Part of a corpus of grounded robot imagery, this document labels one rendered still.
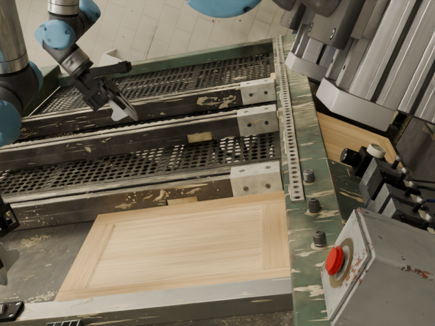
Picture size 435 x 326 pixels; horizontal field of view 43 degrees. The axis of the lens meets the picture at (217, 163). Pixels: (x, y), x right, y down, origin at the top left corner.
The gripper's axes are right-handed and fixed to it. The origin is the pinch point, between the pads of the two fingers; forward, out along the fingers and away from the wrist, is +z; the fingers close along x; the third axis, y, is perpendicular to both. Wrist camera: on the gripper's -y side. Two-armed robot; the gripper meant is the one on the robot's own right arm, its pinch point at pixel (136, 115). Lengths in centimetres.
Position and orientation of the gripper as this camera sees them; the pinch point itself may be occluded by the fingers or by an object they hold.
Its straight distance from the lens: 163.3
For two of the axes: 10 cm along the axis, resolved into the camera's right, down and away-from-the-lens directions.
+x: -0.1, 2.8, -9.6
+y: -7.4, 6.4, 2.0
